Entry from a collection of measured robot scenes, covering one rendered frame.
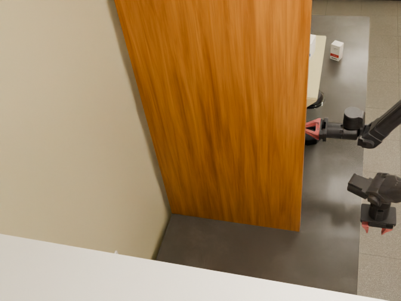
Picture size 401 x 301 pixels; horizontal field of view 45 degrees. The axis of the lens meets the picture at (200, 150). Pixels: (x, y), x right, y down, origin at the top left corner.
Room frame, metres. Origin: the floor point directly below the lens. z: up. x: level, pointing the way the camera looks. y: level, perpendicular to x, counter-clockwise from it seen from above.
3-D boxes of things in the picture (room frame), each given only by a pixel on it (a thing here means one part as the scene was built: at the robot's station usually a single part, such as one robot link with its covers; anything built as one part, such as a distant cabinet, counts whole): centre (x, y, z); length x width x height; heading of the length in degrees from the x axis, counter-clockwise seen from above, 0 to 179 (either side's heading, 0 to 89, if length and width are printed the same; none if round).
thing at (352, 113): (1.18, -0.57, 1.21); 0.12 x 0.09 x 0.11; 58
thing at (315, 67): (1.21, -0.36, 1.46); 0.32 x 0.12 x 0.10; 158
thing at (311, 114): (1.43, -0.47, 1.06); 0.11 x 0.11 x 0.21
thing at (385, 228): (0.82, -0.51, 1.14); 0.07 x 0.07 x 0.09; 69
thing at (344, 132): (1.20, -0.54, 1.18); 0.07 x 0.06 x 0.07; 68
